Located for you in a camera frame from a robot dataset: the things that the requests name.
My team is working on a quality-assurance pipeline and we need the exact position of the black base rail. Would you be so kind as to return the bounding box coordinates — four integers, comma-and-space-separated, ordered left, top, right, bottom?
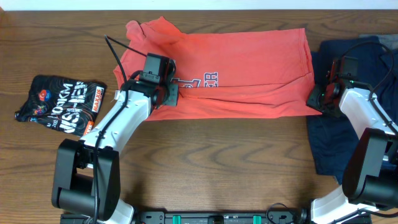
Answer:
60, 203, 373, 224

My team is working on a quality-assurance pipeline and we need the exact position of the red soccer t-shirt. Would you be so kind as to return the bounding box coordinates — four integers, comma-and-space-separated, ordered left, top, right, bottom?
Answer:
114, 17, 316, 121

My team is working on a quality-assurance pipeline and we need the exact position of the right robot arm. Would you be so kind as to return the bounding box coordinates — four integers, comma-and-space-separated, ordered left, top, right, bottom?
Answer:
307, 56, 397, 223

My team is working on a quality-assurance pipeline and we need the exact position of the grey garment under pile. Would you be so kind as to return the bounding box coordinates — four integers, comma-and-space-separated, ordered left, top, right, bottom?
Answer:
359, 34, 398, 50

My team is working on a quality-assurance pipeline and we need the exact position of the black printed folded shirt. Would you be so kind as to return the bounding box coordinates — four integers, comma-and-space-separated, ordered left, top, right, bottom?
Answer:
15, 75, 106, 136

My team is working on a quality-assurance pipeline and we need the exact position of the navy blue shirt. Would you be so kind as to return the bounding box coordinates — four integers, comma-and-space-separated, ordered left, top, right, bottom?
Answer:
307, 37, 397, 184

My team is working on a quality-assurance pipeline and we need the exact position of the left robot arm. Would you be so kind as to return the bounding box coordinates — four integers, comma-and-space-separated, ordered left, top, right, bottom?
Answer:
52, 54, 178, 223

